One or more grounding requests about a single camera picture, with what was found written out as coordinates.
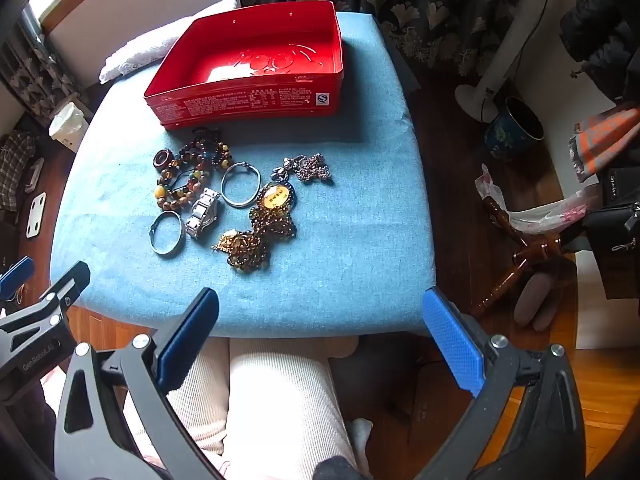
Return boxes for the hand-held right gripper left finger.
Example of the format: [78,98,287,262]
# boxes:
[52,287,221,480]

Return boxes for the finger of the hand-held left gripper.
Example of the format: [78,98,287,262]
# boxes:
[0,261,92,361]
[0,256,35,302]

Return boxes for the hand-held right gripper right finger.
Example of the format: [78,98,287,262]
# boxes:
[415,286,588,480]

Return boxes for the gold chain necklace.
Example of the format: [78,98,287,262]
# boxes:
[212,230,251,256]

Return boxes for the dark metal bangle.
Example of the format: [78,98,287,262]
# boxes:
[149,210,185,257]

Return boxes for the silver wristwatch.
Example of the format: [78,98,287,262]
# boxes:
[185,187,222,241]

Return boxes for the multicolour bead bracelet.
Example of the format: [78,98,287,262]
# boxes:
[156,160,213,198]

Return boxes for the gold oval pendant necklace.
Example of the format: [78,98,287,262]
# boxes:
[227,182,298,273]

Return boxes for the silver chain necklace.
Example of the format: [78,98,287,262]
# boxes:
[272,154,335,186]

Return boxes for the red tin box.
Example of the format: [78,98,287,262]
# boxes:
[143,0,346,132]

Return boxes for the white bathroom scale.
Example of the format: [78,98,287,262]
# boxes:
[25,192,48,238]

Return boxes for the person's left leg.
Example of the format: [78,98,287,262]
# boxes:
[125,337,231,466]

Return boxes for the person's leg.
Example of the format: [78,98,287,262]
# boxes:
[125,337,231,466]
[222,335,361,480]

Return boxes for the grey pink slippers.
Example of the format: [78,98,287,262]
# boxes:
[514,260,576,332]

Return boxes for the brown wooden furniture leg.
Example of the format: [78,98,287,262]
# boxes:
[470,197,586,318]

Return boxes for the small white flat device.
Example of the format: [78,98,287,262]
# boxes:
[27,157,46,191]

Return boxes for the plaid cloth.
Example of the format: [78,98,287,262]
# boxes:
[0,130,38,211]

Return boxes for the person's right leg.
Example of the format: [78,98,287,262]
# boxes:
[222,335,361,480]

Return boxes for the white sock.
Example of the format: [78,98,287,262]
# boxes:
[350,417,375,461]

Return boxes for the silver bangle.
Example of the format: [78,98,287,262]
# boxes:
[220,161,262,208]

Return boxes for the clear plastic bag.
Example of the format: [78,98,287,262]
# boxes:
[474,162,601,236]

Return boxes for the white trash bin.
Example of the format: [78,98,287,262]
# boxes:
[48,102,91,153]

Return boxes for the blue tablecloth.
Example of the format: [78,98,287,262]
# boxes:
[49,10,436,338]

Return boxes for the black handbag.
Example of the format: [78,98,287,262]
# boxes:
[582,167,640,301]

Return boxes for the dark floral curtain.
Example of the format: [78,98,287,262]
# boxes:
[0,15,91,116]
[231,0,566,76]

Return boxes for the blue floral pot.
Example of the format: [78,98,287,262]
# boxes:
[484,96,545,162]

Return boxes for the orange grey scarf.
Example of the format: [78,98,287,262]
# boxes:
[567,107,640,183]

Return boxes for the white towel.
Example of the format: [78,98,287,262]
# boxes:
[99,0,238,85]

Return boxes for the white standing fan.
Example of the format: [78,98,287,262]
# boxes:
[454,0,563,123]

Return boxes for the black jacket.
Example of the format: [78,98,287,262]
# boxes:
[559,0,640,106]

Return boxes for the brown wooden bead bracelet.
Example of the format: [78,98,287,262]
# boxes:
[155,182,201,212]

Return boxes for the black cord bead charm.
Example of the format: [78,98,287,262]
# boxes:
[190,127,236,171]

